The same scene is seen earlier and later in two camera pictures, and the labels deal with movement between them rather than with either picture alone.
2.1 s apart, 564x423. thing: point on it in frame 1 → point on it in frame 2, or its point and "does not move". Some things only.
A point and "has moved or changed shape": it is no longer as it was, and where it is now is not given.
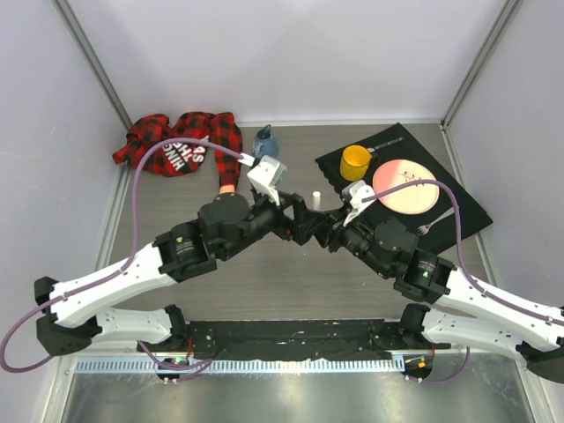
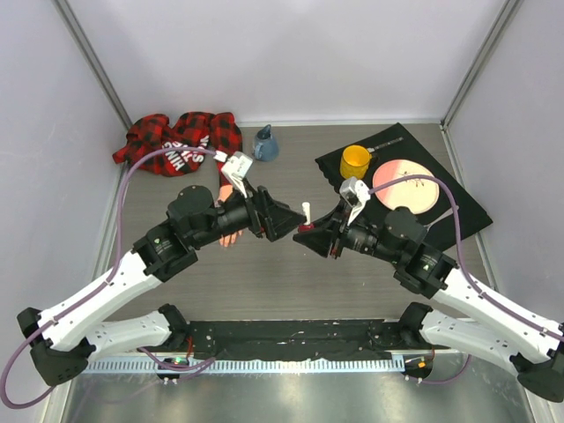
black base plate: (331, 339) does not move
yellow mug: (354, 162) does not move
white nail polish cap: (316, 200) has moved or changed shape
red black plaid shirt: (176, 158) does not move
